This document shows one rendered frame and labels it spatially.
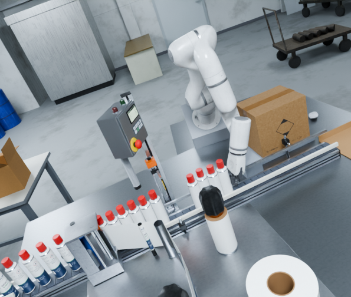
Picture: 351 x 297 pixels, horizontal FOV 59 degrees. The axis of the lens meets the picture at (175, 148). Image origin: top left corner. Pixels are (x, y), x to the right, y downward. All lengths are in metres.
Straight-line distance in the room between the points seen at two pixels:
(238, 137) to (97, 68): 6.72
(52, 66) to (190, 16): 3.88
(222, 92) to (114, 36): 7.98
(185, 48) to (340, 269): 1.03
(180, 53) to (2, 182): 1.92
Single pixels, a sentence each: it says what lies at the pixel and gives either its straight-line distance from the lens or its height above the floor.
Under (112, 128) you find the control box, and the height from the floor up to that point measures 1.43.
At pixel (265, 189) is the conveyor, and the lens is 1.57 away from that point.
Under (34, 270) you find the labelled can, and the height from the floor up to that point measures 0.99.
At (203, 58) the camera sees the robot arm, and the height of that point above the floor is 1.55.
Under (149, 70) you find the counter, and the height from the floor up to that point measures 0.21.
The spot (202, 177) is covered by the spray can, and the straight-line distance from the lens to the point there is 1.42.
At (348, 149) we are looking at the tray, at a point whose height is 0.83.
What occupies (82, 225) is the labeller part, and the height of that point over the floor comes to 1.14.
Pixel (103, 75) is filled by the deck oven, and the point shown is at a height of 0.31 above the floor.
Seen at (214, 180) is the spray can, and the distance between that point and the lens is 1.43.
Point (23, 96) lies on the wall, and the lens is 9.00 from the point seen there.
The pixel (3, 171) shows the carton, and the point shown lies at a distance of 2.76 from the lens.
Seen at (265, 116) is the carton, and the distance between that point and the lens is 1.68.
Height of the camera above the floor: 1.87
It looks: 28 degrees down
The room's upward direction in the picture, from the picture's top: 20 degrees counter-clockwise
